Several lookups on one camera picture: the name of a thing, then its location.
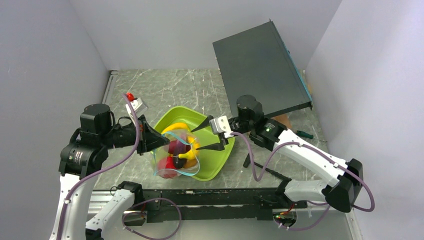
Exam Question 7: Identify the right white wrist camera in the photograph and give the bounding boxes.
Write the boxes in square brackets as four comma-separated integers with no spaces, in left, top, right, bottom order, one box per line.
[209,115,232,135]

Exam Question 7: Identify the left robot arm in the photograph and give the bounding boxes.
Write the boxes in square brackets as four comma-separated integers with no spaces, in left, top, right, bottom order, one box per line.
[50,103,169,240]

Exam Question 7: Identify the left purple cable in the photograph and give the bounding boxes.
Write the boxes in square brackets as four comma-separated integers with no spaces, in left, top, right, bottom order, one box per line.
[54,93,183,240]

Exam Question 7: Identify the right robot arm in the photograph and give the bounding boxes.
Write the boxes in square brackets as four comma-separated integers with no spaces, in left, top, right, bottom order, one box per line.
[194,95,365,213]

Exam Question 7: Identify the purple sweet potato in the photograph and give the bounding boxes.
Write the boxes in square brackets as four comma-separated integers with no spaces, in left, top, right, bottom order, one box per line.
[168,140,187,156]

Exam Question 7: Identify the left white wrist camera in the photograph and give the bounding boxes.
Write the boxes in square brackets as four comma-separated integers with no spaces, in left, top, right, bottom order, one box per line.
[126,92,149,116]

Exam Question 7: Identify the red apple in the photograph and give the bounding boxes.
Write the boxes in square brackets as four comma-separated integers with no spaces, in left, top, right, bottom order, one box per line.
[156,156,178,179]

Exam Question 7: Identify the wooden board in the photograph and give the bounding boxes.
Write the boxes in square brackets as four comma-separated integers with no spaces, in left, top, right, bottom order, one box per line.
[273,114,293,130]

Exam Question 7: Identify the yellow banana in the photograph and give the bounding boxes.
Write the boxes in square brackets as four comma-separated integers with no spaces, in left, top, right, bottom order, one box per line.
[178,135,200,160]
[161,122,190,134]

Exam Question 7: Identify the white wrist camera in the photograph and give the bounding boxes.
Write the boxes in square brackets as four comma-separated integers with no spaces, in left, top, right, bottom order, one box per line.
[209,115,232,135]
[126,92,149,116]

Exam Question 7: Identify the green handled screwdriver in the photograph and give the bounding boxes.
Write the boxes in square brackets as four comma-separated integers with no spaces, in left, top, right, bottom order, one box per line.
[295,130,327,142]

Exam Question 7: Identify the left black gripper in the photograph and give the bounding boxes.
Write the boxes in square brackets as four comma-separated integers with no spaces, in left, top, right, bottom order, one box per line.
[101,113,170,155]

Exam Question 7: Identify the purple eggplant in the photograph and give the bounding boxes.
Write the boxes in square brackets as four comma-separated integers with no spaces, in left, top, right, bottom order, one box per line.
[172,155,187,169]

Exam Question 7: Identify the orange mango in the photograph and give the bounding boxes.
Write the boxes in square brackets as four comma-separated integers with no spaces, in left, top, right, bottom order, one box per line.
[183,158,198,169]

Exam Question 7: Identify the dark grey tilted panel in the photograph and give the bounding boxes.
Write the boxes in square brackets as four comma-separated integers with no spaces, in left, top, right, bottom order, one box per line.
[212,20,313,118]

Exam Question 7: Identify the green plastic tray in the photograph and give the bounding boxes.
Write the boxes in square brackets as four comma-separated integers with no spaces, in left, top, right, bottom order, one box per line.
[154,106,235,182]

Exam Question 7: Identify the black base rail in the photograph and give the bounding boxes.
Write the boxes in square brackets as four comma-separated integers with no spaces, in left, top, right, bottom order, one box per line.
[125,187,307,226]

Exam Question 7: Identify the black hammer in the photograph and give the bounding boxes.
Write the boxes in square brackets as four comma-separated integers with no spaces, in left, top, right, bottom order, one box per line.
[242,153,291,181]

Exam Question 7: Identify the clear zip top bag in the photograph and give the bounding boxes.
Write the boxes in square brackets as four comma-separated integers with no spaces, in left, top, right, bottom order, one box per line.
[151,129,201,178]

